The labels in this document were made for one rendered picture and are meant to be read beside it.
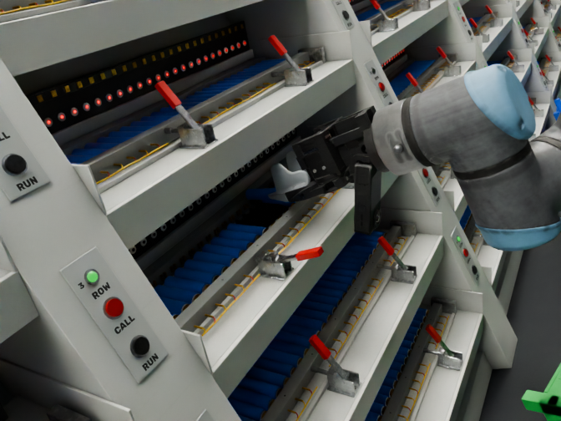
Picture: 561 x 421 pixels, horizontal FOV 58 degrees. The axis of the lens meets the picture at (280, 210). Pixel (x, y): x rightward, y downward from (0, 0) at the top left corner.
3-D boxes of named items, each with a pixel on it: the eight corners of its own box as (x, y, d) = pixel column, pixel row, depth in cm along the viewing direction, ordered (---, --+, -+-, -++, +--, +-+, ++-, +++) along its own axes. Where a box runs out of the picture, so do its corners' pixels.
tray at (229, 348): (401, 172, 99) (397, 124, 94) (221, 407, 54) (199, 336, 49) (309, 168, 109) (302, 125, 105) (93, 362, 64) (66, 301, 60)
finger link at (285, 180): (255, 169, 79) (303, 149, 74) (273, 202, 80) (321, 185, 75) (245, 177, 77) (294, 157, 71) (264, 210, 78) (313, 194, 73)
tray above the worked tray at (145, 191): (356, 83, 95) (346, 4, 89) (120, 256, 50) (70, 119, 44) (264, 88, 105) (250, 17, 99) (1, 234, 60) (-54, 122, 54)
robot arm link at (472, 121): (534, 154, 54) (500, 68, 52) (426, 185, 62) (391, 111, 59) (543, 123, 61) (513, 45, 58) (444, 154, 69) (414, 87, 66)
